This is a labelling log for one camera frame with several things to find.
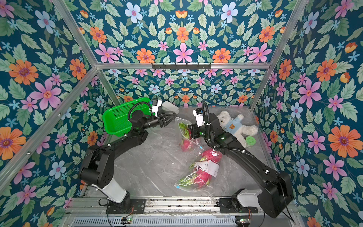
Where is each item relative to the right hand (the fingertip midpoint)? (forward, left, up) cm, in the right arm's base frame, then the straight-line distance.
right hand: (192, 123), depth 76 cm
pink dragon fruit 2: (-11, -13, -18) cm, 25 cm away
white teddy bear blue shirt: (+14, -29, -19) cm, 38 cm away
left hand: (+2, +9, +4) cm, 10 cm away
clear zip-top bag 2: (-17, -12, -19) cm, 29 cm away
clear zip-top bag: (-7, -3, -15) cm, 17 cm away
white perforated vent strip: (-42, +5, -28) cm, 50 cm away
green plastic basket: (+22, +63, -24) cm, 71 cm away
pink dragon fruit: (-4, +3, -13) cm, 14 cm away
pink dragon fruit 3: (-24, -4, -17) cm, 29 cm away
